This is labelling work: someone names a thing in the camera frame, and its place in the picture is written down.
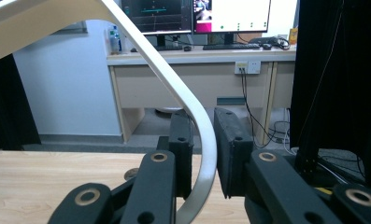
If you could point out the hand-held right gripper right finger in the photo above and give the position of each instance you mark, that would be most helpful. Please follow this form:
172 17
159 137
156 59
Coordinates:
233 149

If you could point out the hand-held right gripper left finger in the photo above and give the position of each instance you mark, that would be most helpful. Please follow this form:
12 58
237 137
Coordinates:
181 155

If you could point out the white clothes hanger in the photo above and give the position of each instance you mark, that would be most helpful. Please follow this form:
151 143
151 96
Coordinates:
206 133

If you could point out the white chair base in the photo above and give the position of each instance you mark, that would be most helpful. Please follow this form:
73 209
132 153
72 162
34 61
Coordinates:
169 109

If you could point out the beige office desk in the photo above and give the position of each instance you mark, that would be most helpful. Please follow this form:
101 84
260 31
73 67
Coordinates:
142 84

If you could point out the black keyboard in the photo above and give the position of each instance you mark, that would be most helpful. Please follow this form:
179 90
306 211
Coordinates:
170 48
231 46

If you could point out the black computer mouse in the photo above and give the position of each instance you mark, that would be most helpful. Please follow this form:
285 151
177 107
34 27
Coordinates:
267 46
188 48

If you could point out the small yellow box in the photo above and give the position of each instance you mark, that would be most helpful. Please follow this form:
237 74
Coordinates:
293 36

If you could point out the black curtain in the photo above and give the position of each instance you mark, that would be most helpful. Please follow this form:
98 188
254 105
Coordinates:
5 109
345 77

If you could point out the clear plastic bottle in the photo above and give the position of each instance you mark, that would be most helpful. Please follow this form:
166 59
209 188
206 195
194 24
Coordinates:
115 40

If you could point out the monitor with white screen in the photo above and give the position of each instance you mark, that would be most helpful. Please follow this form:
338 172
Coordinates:
236 15

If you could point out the monitor with dark screen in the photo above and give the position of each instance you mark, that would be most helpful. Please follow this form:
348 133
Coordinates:
158 15

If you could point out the white wall socket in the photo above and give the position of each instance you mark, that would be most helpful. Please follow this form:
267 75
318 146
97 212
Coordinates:
248 67

